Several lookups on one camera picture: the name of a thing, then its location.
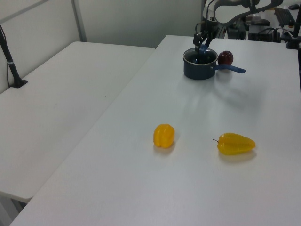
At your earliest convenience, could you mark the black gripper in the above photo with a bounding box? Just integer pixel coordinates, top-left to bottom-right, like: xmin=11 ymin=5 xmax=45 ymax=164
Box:
xmin=193 ymin=21 xmax=219 ymax=53

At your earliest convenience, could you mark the glass lid with blue knob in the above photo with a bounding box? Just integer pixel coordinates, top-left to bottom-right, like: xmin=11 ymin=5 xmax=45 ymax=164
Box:
xmin=183 ymin=43 xmax=218 ymax=65

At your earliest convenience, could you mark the dark red apple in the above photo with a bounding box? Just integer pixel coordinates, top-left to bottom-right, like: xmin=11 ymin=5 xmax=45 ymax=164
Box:
xmin=217 ymin=50 xmax=234 ymax=66

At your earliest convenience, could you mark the dark blue saucepan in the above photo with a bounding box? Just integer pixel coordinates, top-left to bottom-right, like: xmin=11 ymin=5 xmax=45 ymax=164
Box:
xmin=182 ymin=48 xmax=246 ymax=81

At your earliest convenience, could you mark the black electronics box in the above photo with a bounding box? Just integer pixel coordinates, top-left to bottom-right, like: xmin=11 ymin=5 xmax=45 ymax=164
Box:
xmin=247 ymin=26 xmax=283 ymax=42

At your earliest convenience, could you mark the black keyboard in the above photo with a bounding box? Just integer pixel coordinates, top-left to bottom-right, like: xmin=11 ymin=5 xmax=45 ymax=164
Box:
xmin=273 ymin=7 xmax=295 ymax=27

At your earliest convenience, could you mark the yellow bell pepper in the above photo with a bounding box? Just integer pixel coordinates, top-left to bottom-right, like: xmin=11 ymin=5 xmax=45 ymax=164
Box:
xmin=153 ymin=123 xmax=176 ymax=149

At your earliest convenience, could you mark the yellow long pepper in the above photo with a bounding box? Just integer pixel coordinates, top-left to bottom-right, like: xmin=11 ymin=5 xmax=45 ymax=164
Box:
xmin=213 ymin=132 xmax=256 ymax=156

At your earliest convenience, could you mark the white side table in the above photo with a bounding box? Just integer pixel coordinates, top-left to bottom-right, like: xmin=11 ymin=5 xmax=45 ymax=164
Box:
xmin=0 ymin=41 xmax=156 ymax=226

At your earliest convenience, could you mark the black pole with base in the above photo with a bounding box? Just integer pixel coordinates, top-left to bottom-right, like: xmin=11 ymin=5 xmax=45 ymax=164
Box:
xmin=0 ymin=23 xmax=28 ymax=89

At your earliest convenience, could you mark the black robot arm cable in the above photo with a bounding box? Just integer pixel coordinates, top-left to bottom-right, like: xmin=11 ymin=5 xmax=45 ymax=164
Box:
xmin=194 ymin=21 xmax=205 ymax=35

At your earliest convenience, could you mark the black camera stand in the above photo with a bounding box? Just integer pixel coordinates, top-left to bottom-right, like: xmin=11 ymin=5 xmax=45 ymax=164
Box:
xmin=285 ymin=14 xmax=301 ymax=50

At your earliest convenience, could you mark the grey metal partition post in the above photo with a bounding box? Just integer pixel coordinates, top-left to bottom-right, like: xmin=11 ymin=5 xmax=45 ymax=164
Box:
xmin=71 ymin=0 xmax=88 ymax=43

